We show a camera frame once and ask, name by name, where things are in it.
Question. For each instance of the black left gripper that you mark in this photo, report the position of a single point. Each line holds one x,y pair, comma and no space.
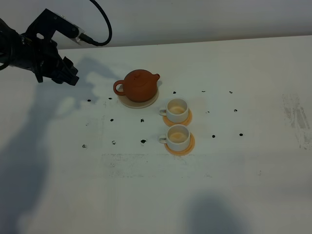
46,60

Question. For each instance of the brown clay teapot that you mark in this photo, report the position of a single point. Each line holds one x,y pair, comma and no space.
138,86

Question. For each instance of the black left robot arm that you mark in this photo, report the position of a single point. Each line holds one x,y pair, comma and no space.
14,49

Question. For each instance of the beige round teapot coaster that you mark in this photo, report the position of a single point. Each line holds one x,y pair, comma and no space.
138,105

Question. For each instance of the far orange cup coaster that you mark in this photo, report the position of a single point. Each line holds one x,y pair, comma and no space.
186,122

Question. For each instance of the orange cup coaster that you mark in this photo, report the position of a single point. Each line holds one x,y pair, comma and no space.
186,122
184,152

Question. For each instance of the far white teacup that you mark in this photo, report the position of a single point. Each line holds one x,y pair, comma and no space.
176,110

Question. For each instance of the white teacup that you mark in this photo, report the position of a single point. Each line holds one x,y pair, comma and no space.
177,138
176,110

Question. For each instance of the near white teacup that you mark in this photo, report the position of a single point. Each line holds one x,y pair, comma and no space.
177,138

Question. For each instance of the near orange cup coaster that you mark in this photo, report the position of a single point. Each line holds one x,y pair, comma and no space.
184,152

